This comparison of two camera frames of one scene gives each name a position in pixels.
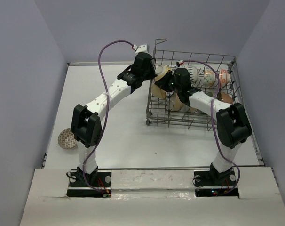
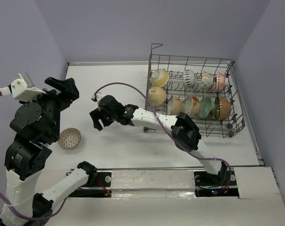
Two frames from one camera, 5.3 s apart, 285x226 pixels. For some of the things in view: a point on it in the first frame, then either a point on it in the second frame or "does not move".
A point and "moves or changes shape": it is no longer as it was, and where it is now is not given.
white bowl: [176, 104] moves or changes shape
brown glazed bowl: [225, 97] moves or changes shape
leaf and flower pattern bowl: [209, 77] moves or changes shape
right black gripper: [163, 83] to [96, 115]
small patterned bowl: [66, 139] does not move
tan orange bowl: [156, 90] moves or changes shape
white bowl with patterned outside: [193, 74] moves or changes shape
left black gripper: [151, 74] to [70, 86]
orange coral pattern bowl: [225, 77] moves or changes shape
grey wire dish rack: [178, 76] does not move
